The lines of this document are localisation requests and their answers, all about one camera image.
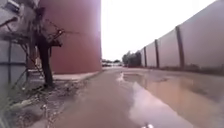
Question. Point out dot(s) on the bare thin tree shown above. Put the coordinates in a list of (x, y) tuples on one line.
[(44, 50)]

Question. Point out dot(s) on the rubble strip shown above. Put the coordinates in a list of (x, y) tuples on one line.
[(30, 103)]

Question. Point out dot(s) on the robot's own part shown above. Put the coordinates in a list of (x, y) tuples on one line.
[(147, 126)]

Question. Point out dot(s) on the red brick building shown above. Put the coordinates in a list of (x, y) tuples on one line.
[(75, 36)]

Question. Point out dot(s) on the brown dirt road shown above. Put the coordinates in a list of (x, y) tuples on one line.
[(100, 100)]

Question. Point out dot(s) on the long wall with pillars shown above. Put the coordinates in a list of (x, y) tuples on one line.
[(193, 43)]

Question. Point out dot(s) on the grey fence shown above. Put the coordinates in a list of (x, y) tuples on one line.
[(11, 50)]

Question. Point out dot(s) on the concrete slab pavement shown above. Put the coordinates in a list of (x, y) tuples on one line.
[(71, 76)]

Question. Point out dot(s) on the muddy puddle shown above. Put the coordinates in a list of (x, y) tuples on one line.
[(166, 96)]

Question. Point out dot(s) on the distant vehicles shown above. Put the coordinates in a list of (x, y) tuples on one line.
[(111, 63)]

